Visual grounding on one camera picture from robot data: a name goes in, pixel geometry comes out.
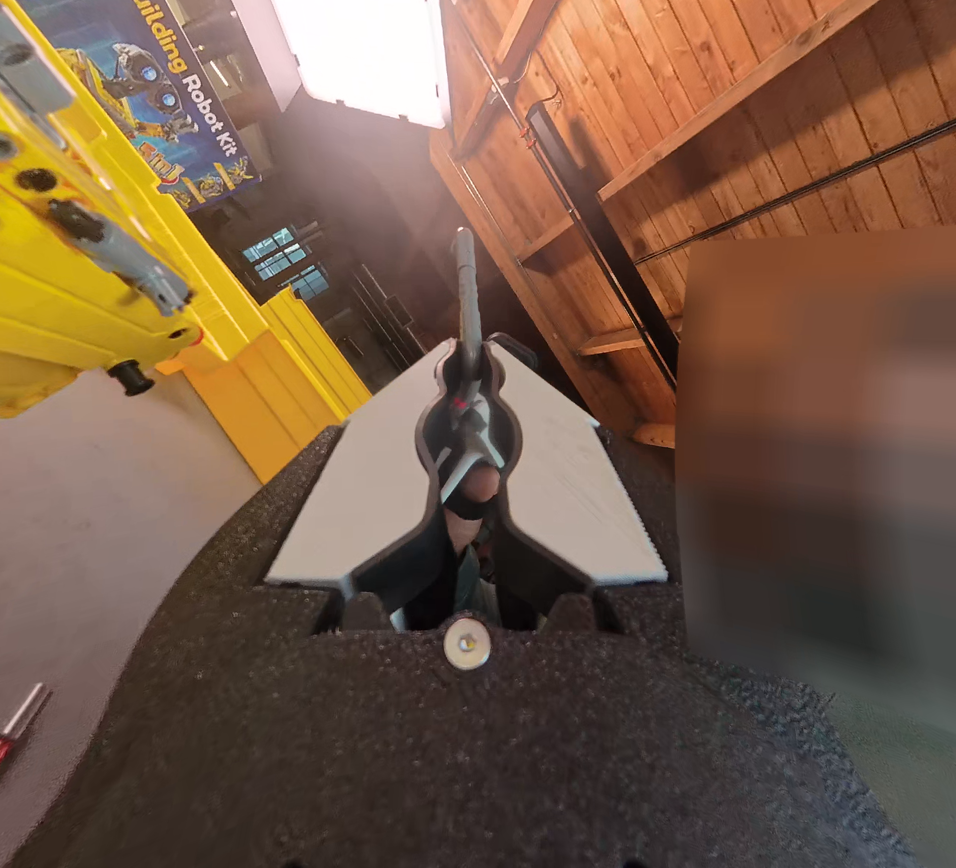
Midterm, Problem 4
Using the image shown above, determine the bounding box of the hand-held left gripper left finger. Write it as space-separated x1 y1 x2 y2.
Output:
265 339 468 633

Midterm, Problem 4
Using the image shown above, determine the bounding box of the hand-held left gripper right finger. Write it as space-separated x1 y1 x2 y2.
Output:
478 339 669 631

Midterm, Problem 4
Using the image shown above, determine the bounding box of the grey lego handle assembly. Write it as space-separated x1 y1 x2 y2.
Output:
447 226 516 488

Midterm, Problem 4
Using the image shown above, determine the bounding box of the yellow lego vehicle model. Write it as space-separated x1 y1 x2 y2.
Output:
0 9 206 421

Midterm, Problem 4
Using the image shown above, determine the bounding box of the blue lego kit box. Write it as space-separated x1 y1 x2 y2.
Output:
15 0 262 213

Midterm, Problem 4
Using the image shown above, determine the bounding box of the person's right hand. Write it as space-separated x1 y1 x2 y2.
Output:
447 463 503 555

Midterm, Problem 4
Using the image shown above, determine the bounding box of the window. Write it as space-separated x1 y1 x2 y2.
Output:
241 226 330 301

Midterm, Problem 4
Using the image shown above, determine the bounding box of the ceiling light panel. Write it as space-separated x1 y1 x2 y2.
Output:
240 0 454 131

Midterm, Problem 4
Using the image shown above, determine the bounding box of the black ceiling rail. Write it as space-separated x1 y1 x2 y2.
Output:
525 101 682 391

